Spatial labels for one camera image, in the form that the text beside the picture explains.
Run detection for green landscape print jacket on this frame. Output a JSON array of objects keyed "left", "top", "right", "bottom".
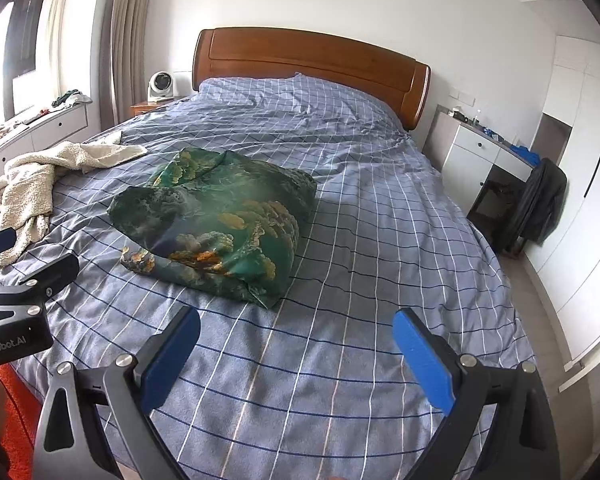
[{"left": 108, "top": 148, "right": 317, "bottom": 309}]

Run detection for cream knitted sweater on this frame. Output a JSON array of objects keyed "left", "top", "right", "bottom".
[{"left": 0, "top": 134, "right": 147, "bottom": 269}]

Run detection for orange knitted trousers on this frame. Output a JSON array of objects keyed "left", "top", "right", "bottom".
[{"left": 0, "top": 364, "right": 42, "bottom": 480}]

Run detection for white window-side dresser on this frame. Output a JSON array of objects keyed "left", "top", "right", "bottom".
[{"left": 0, "top": 103, "right": 98, "bottom": 177}]

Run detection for blue plaid bed duvet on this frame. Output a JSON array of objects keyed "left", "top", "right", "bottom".
[{"left": 0, "top": 75, "right": 533, "bottom": 479}]

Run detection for white wardrobe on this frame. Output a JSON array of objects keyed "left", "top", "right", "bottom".
[{"left": 517, "top": 0, "right": 600, "bottom": 371}]

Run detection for small wooden nightstand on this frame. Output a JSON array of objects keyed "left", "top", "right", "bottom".
[{"left": 130, "top": 98, "right": 178, "bottom": 117}]

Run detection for dark jacket on chair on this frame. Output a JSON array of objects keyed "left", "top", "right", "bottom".
[{"left": 492, "top": 158, "right": 568, "bottom": 252}]

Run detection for white round fan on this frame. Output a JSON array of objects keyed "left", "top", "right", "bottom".
[{"left": 147, "top": 70, "right": 174, "bottom": 103}]

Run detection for beige curtain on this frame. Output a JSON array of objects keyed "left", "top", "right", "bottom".
[{"left": 98, "top": 0, "right": 149, "bottom": 129}]

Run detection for white desk with drawers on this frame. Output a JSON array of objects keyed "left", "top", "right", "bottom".
[{"left": 422, "top": 105, "right": 532, "bottom": 216}]

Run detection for brown wooden headboard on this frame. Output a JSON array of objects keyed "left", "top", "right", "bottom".
[{"left": 192, "top": 27, "right": 431, "bottom": 131}]

